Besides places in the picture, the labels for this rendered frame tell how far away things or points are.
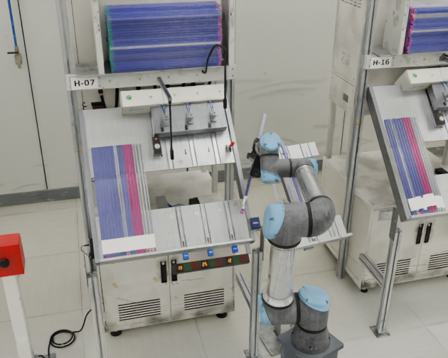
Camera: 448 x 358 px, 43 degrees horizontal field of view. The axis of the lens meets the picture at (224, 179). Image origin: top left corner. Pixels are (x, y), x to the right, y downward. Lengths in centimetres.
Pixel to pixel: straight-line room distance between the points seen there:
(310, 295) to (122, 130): 114
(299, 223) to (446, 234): 176
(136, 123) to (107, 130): 13
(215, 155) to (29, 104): 191
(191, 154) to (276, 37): 192
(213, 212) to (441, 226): 144
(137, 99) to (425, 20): 145
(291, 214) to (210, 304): 136
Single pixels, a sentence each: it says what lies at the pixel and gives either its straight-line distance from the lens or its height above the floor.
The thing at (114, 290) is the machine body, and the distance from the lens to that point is 292.
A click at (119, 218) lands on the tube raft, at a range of 247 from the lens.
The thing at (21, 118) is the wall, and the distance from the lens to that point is 424.
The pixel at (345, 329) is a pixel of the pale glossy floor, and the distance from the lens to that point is 321.
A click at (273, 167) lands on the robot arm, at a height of 115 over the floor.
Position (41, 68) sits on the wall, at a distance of 412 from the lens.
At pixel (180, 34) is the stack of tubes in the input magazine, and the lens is 256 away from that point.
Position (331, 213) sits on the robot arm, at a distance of 188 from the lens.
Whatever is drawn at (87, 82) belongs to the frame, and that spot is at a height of 135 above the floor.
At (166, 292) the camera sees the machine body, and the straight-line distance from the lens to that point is 297.
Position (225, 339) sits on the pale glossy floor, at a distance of 308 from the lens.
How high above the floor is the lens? 209
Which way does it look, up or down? 27 degrees down
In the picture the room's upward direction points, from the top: straight up
